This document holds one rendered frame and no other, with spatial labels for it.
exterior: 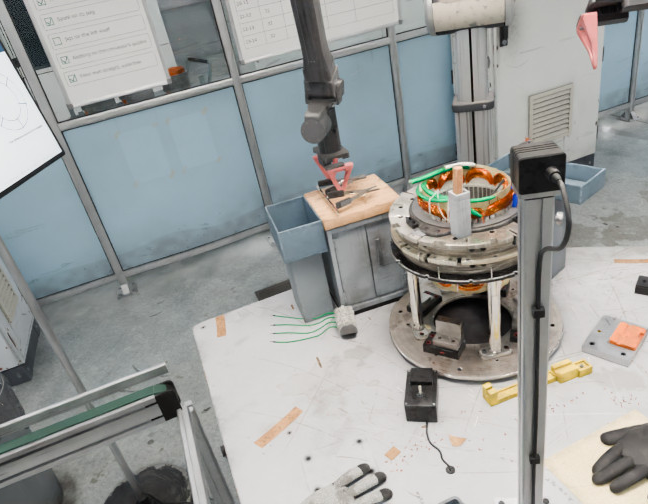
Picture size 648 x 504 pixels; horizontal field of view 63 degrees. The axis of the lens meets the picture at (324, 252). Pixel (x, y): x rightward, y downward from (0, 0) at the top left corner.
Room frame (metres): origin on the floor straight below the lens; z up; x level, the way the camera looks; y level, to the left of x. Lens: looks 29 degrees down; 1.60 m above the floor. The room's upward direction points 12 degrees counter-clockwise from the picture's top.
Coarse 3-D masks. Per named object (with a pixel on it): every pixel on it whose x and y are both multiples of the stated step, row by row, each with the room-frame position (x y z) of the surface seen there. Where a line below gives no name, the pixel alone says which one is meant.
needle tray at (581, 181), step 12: (504, 156) 1.24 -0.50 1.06; (504, 168) 1.24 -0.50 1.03; (576, 168) 1.11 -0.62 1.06; (588, 168) 1.08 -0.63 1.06; (600, 168) 1.06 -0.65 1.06; (576, 180) 1.10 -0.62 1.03; (588, 180) 1.01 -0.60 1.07; (600, 180) 1.04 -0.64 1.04; (576, 192) 1.00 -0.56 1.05; (588, 192) 1.01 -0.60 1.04; (564, 216) 1.10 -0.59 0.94; (564, 228) 1.10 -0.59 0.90; (564, 252) 1.10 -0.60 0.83; (552, 264) 1.07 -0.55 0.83; (564, 264) 1.10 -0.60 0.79; (552, 276) 1.07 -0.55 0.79
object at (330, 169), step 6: (318, 156) 1.22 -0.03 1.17; (342, 162) 1.19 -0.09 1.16; (348, 162) 1.20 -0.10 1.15; (324, 168) 1.18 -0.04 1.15; (330, 168) 1.17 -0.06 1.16; (336, 168) 1.17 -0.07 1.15; (342, 168) 1.18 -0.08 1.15; (348, 168) 1.18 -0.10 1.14; (330, 174) 1.17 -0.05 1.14; (348, 174) 1.19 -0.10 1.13; (336, 180) 1.18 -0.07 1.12; (336, 186) 1.19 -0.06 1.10; (342, 186) 1.19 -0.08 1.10
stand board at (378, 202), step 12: (360, 180) 1.28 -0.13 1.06; (372, 180) 1.26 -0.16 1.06; (312, 192) 1.27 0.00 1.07; (324, 192) 1.25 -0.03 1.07; (372, 192) 1.19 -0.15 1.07; (384, 192) 1.18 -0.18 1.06; (312, 204) 1.19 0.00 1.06; (324, 204) 1.18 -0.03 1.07; (360, 204) 1.14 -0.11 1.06; (372, 204) 1.12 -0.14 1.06; (384, 204) 1.11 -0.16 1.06; (324, 216) 1.11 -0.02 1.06; (336, 216) 1.10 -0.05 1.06; (348, 216) 1.10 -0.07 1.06; (360, 216) 1.10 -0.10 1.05; (372, 216) 1.11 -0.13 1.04; (324, 228) 1.09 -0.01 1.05
